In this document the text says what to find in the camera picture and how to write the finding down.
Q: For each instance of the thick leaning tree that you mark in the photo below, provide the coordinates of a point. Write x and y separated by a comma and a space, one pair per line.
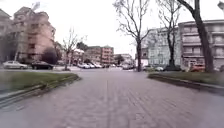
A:
203, 40

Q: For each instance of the red car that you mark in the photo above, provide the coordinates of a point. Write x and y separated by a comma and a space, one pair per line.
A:
198, 68

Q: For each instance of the small bare tree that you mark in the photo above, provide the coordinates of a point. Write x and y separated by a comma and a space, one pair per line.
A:
67, 56

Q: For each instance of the grey building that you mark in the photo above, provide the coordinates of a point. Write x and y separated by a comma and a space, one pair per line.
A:
6, 36

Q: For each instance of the dark bush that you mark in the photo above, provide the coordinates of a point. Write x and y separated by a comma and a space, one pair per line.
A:
50, 56

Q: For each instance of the pale building with balconies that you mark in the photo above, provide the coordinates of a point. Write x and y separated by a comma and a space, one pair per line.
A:
193, 43

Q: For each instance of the grass patch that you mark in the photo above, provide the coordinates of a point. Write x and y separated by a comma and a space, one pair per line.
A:
200, 77
30, 79

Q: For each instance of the red brick building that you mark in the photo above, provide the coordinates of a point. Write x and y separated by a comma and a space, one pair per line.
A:
106, 55

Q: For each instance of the dark car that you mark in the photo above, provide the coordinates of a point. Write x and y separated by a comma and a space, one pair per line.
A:
41, 65
172, 68

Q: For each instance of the grey kerb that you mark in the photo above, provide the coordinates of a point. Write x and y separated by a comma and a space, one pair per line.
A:
186, 83
40, 88

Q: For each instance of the reddish brick path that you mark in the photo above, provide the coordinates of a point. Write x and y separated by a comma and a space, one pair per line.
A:
116, 100

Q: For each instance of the pale car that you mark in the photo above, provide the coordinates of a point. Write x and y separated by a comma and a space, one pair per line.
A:
13, 65

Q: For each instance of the pink multi-storey building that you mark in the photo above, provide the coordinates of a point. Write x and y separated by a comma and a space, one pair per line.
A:
36, 36

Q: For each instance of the pale blue building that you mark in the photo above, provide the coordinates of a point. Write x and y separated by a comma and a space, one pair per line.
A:
156, 50

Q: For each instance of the row of parked cars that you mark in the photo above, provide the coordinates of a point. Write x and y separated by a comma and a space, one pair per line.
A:
88, 65

